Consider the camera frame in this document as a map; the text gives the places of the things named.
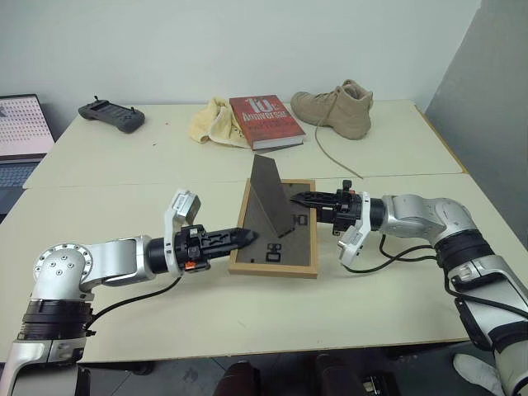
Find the dark red rounded shape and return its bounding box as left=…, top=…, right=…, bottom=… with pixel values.
left=214, top=358, right=267, bottom=396

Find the yellow cloth towel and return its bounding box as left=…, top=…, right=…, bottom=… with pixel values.
left=186, top=96, right=253, bottom=150

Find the dark grey handheld controller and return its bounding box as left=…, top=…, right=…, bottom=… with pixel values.
left=78, top=96, right=147, bottom=135

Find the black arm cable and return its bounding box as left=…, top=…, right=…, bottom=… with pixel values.
left=83, top=275, right=183, bottom=336
left=342, top=233, right=528, bottom=327

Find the red hardcover book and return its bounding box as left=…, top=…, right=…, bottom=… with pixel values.
left=229, top=95, right=308, bottom=151

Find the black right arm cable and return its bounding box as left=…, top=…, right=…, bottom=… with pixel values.
left=342, top=233, right=528, bottom=327

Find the open laptop computer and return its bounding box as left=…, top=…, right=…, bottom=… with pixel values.
left=0, top=94, right=57, bottom=218

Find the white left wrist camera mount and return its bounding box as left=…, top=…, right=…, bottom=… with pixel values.
left=163, top=188, right=202, bottom=276

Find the wooden picture frame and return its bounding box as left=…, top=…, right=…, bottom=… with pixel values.
left=227, top=153, right=319, bottom=280

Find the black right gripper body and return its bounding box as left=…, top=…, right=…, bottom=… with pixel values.
left=319, top=179, right=365, bottom=237

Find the tan lace-up boot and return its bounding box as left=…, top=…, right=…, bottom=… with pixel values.
left=290, top=78, right=375, bottom=181

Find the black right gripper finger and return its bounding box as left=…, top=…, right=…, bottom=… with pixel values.
left=290, top=190, right=340, bottom=204
left=292, top=199, right=340, bottom=210

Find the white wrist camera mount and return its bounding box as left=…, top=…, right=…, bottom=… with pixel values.
left=163, top=188, right=202, bottom=276
left=337, top=191, right=371, bottom=267

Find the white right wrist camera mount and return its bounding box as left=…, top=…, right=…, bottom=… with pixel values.
left=337, top=191, right=371, bottom=267

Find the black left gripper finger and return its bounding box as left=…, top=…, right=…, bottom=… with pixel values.
left=207, top=238, right=256, bottom=260
left=205, top=226, right=261, bottom=246

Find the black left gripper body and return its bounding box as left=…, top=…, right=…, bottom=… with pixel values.
left=172, top=224, right=212, bottom=274

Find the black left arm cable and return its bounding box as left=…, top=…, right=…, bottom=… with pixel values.
left=83, top=275, right=183, bottom=336

